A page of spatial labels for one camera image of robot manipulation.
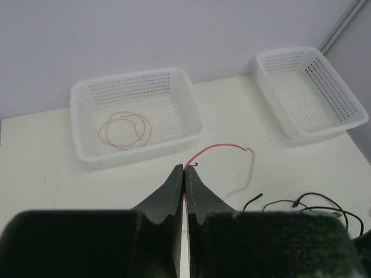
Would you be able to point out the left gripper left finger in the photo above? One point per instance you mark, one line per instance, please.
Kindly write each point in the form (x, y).
(144, 241)

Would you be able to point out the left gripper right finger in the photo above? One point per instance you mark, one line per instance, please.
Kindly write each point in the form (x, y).
(224, 242)

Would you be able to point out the left white plastic basket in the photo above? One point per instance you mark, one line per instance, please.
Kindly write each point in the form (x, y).
(128, 118)

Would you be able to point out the white plastic basket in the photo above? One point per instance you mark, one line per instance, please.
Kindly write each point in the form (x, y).
(128, 118)
(308, 97)

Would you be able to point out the right white plastic basket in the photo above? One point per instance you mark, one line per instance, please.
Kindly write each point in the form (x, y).
(308, 97)

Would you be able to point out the right aluminium frame post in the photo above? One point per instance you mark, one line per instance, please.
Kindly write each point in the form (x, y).
(348, 17)

